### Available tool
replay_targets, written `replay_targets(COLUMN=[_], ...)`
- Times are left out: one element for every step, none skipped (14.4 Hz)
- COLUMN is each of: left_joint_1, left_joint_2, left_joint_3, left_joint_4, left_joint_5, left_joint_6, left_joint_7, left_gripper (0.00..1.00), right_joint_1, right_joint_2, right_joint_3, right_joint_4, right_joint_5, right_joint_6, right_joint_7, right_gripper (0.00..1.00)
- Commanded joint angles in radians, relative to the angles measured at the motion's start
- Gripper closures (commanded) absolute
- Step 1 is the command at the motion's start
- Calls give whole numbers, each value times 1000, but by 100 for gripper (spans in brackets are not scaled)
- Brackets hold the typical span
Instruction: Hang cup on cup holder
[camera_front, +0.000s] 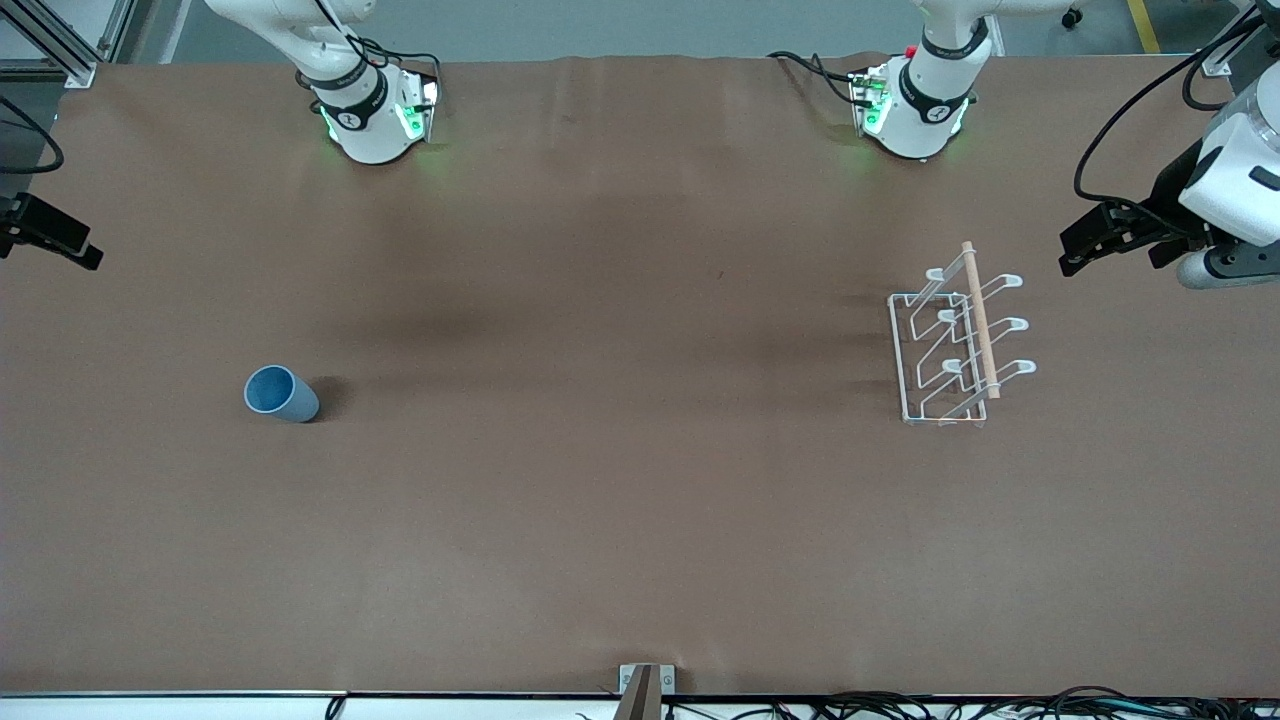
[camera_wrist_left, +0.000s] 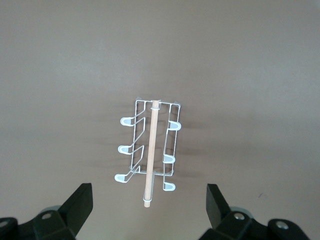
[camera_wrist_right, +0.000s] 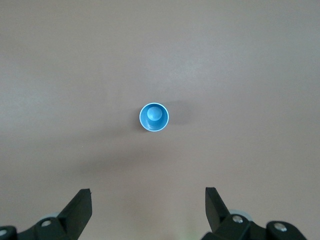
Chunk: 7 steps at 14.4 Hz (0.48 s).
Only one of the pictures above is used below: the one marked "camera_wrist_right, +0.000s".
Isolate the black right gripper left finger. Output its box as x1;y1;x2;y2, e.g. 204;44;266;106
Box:
0;188;93;240

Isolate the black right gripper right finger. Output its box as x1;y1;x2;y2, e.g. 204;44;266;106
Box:
201;186;308;240

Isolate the blue plastic cup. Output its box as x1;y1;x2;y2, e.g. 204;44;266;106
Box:
138;102;170;133

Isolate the brown table cover mat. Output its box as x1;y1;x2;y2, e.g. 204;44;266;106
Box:
0;0;320;240

